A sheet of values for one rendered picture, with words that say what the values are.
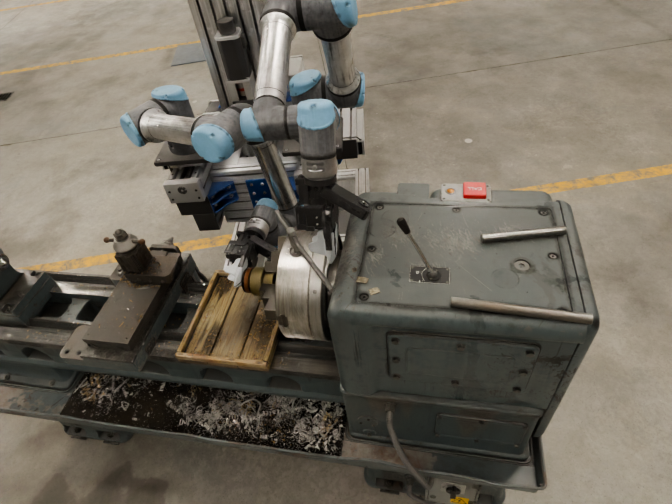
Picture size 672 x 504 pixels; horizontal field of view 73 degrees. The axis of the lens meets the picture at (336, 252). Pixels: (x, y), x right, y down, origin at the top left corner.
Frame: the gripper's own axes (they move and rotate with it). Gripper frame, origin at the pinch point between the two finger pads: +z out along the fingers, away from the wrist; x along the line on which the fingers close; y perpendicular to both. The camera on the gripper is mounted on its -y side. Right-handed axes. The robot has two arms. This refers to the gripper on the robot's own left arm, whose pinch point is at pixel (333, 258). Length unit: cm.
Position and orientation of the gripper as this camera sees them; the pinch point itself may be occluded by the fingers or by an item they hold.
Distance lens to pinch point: 106.5
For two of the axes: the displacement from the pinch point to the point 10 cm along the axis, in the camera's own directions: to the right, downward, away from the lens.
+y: -9.8, -0.5, 2.0
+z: 0.5, 8.9, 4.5
